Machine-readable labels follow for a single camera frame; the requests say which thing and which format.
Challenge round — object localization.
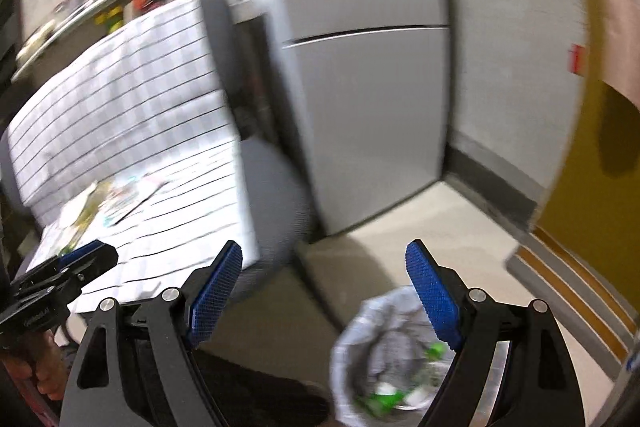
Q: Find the grey refrigerator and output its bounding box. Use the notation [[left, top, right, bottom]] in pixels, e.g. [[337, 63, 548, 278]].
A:
[[256, 0, 451, 235]]

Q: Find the olive yellow board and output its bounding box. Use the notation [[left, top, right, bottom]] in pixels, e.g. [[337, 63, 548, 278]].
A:
[[506, 0, 639, 379]]

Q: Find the grey office chair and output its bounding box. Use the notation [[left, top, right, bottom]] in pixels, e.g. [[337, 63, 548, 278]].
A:
[[0, 0, 321, 308]]

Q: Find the trash bin with plastic liner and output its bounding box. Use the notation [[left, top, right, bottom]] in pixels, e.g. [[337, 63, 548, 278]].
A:
[[330, 286, 454, 426]]

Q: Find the person's left hand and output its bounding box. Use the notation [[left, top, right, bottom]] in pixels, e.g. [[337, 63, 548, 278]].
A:
[[1, 331, 68, 401]]

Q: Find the clear yellow plastic wrapper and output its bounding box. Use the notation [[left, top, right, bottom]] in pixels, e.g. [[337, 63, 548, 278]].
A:
[[40, 173, 168, 257]]

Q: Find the white grid checked cloth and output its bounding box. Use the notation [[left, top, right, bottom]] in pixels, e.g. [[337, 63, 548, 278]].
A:
[[6, 0, 262, 316]]

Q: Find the red wall sticker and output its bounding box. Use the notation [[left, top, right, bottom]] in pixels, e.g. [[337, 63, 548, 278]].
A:
[[568, 44, 586, 76]]

